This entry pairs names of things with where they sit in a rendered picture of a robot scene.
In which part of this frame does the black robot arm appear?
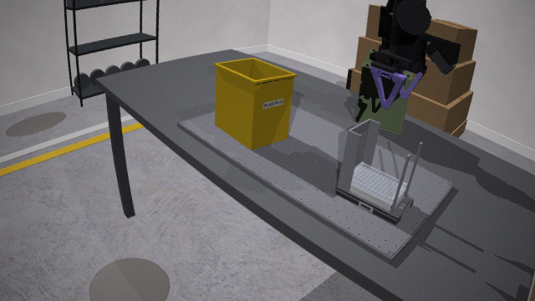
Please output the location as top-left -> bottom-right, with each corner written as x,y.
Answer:
378,0 -> 461,75

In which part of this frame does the yellow plastics bin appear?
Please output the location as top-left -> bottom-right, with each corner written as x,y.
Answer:
214,58 -> 297,150

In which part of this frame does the white well plate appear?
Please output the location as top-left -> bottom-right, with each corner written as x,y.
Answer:
349,186 -> 405,212

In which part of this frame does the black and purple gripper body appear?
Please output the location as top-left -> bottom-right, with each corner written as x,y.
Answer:
370,23 -> 427,74

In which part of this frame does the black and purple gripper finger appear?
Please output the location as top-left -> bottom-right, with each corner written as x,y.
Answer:
395,61 -> 426,99
370,66 -> 407,109

